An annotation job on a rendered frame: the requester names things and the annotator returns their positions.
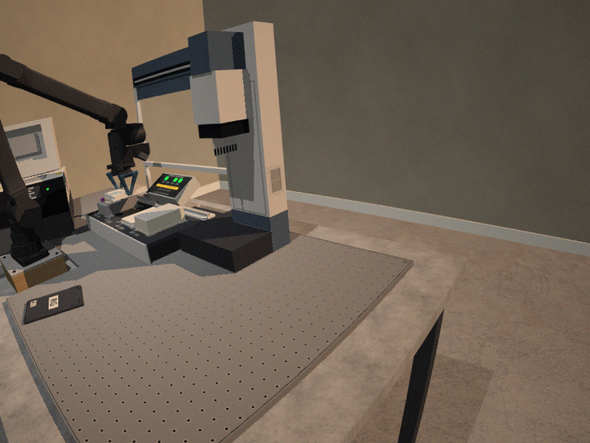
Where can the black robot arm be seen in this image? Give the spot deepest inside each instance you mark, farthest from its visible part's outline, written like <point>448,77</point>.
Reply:
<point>24,212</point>

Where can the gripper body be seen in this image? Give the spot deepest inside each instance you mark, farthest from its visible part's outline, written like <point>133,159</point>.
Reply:
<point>118,167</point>

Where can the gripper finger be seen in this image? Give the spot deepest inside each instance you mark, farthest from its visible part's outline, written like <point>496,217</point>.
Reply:
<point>110,176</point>
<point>123,176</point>

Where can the beige benchtop instrument with black keypad panel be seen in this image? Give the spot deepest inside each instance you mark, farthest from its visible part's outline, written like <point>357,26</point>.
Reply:
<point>35,141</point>

